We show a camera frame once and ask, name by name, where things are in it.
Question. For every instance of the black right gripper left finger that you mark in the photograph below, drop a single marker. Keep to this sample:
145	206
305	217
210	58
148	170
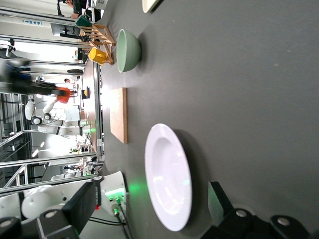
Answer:
79	206

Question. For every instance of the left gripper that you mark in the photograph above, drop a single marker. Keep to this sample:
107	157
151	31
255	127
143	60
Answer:
15	79

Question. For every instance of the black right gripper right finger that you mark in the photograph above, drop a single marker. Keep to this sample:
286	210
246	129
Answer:
220	206

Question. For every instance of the white round plate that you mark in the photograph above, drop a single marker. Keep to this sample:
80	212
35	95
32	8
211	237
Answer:
169	179

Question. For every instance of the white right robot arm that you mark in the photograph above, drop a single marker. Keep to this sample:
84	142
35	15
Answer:
114	181

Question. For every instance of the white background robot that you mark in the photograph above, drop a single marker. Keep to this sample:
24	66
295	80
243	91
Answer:
49	129

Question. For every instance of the yellow mug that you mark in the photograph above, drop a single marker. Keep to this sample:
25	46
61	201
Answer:
97	56

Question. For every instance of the wooden cutting board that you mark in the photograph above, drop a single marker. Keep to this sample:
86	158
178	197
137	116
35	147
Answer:
119	117

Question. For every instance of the wooden peg drying rack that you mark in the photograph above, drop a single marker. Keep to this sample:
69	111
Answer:
102	35

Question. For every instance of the dark green cup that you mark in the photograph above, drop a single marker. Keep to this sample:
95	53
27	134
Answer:
83	21

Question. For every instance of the pale green bowl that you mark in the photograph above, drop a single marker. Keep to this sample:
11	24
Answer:
128	51

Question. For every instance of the cream tray with bear print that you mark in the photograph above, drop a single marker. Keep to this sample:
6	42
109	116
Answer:
148	5

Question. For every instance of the aluminium frame structure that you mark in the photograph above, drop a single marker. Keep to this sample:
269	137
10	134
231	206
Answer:
37	61

